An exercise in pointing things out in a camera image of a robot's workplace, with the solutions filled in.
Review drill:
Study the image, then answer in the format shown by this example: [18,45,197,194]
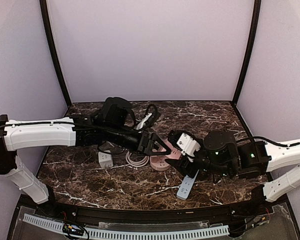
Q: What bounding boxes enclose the pink cube socket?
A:
[163,139,182,160]

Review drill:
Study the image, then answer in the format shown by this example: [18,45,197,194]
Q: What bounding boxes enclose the white cube socket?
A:
[98,150,114,169]

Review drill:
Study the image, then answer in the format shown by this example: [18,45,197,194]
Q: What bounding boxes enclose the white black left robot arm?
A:
[0,97,171,205]

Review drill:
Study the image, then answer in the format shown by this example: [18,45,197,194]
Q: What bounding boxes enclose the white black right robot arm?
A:
[167,130,300,203]

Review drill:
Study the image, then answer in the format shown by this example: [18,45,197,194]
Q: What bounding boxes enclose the round pink power strip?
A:
[149,155,171,172]

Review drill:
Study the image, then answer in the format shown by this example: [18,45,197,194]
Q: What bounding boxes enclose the blue power strip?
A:
[176,171,199,201]

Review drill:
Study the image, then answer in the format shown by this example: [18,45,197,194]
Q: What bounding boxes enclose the small circuit board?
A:
[62,223,85,237]

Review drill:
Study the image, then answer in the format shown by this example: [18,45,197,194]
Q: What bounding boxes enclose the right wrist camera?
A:
[167,130,201,162]

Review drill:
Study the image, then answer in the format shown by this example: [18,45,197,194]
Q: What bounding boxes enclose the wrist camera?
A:
[167,130,201,162]
[133,103,161,132]

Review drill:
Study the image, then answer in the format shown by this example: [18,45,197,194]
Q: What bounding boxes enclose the pink coiled cable with plug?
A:
[125,151,150,167]

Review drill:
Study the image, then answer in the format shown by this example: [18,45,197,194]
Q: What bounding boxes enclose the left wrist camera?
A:
[133,103,161,132]

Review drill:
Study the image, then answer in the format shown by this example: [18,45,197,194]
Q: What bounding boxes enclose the black front rail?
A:
[30,200,274,226]

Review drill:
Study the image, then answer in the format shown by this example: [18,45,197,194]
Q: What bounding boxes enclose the white cable duct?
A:
[22,213,230,240]

